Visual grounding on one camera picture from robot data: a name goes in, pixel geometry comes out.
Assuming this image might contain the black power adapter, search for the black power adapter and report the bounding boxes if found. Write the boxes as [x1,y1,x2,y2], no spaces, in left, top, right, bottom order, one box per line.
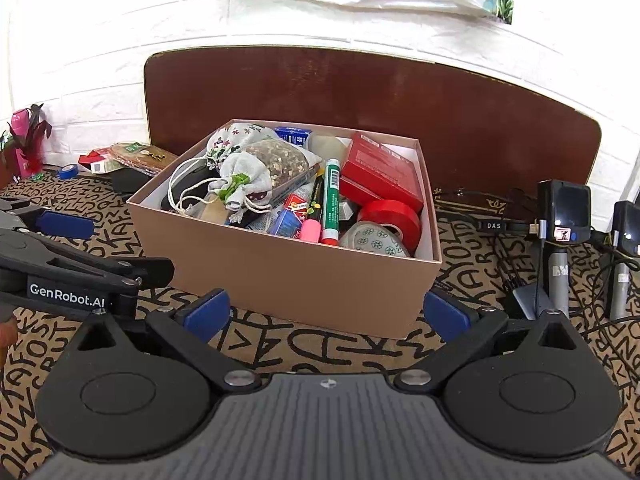
[501,274,553,320]

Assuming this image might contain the small white drawstring pouch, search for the small white drawstring pouch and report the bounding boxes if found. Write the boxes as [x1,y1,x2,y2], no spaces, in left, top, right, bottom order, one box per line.
[167,152,275,226]

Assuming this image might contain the black marker with pink cap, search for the black marker with pink cap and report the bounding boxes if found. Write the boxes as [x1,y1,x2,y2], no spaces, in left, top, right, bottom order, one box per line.
[299,169,327,243]

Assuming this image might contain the brown wooden board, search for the brown wooden board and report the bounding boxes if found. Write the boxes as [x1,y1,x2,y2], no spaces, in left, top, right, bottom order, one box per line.
[143,46,602,201]

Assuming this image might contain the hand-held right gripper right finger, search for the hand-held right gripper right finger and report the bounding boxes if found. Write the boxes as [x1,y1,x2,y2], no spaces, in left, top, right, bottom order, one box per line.
[395,289,586,392]

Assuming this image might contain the brown cardboard box lid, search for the brown cardboard box lid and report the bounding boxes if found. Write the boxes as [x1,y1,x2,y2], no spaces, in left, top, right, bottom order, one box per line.
[0,147,15,190]

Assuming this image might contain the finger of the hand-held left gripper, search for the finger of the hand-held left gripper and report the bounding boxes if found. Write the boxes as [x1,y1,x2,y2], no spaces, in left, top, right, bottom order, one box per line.
[0,197,97,242]
[0,227,176,291]

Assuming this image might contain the person's left hand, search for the person's left hand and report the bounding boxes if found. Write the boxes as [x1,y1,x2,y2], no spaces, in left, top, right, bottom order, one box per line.
[0,316,18,363]

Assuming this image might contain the black device on grey handle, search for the black device on grey handle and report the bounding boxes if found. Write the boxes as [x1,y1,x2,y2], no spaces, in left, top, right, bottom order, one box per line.
[536,179,593,318]
[605,200,640,321]

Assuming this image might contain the black case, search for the black case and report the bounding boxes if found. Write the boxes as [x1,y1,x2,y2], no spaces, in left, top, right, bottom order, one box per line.
[160,164,221,211]

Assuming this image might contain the letter print tablecloth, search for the letter print tablecloth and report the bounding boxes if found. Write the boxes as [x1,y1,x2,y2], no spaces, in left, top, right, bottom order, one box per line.
[0,172,640,480]

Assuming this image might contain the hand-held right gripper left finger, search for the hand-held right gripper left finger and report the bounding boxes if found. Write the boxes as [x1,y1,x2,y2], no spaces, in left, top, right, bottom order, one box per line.
[65,287,263,393]

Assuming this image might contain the green patterned tape roll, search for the green patterned tape roll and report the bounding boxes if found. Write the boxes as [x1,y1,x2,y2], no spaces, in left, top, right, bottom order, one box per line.
[340,222,412,259]

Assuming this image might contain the beige cardboard box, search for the beige cardboard box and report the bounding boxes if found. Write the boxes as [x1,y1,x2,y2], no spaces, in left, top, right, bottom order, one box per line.
[126,119,443,341]

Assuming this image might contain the pink bottle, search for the pink bottle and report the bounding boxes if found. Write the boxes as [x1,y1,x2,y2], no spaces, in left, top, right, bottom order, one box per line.
[10,109,38,180]

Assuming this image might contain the clear brown snack packet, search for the clear brown snack packet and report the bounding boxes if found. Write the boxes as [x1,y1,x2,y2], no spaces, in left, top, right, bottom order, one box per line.
[106,141,179,177]

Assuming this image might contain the red black feather toy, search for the red black feather toy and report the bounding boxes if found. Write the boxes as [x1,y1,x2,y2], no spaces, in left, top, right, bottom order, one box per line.
[0,104,53,181]

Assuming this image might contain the white printed drawstring pouch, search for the white printed drawstring pouch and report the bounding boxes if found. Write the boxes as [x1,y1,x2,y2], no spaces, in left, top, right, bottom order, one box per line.
[206,121,278,168]

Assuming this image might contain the mesh bag of dried bits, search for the mesh bag of dried bits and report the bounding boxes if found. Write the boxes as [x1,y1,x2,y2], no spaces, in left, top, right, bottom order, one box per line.
[240,139,323,196]

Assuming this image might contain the small blue packet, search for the small blue packet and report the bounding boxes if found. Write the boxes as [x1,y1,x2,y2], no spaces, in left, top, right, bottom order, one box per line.
[268,207,301,236]

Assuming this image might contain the red tape roll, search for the red tape roll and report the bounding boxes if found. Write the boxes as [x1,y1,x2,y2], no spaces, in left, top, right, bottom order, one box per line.
[356,199,422,256]

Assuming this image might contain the black box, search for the black box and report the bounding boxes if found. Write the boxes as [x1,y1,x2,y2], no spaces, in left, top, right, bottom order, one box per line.
[110,169,152,195]

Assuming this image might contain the white marker with red cap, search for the white marker with red cap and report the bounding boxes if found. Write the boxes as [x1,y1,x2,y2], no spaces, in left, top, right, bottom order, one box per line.
[320,158,342,246]

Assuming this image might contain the red flat box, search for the red flat box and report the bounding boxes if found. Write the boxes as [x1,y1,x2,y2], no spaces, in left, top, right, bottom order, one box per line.
[339,131,426,211]

